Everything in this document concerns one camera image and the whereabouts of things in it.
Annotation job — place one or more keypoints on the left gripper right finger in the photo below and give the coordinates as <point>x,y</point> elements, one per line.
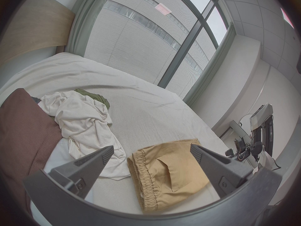
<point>216,171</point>

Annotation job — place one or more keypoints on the grey-green curtain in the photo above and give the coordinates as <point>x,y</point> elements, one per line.
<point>211,67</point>
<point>80,27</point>

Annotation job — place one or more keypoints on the cream garment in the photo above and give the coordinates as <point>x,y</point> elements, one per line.
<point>82,126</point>

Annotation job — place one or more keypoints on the olive green garment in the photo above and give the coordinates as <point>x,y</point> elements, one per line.
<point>94,96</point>

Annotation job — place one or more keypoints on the pale grey garment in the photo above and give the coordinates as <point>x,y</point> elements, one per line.
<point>58,154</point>

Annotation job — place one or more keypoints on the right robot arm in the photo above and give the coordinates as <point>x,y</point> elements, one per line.
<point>258,119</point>

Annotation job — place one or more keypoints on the black garment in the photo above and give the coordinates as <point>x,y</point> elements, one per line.
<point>36,100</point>

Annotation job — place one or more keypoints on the bed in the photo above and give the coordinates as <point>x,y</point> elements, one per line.
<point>152,107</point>

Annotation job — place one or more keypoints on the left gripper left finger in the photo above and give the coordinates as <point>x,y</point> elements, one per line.
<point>89,168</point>

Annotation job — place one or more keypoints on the brown garment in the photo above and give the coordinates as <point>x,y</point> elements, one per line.
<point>23,131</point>

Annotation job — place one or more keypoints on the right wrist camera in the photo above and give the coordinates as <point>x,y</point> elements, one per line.
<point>229,153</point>

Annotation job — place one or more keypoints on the tan shorts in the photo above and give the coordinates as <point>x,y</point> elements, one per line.
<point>164,168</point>

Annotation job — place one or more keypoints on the window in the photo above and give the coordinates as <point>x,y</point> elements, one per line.
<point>141,43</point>

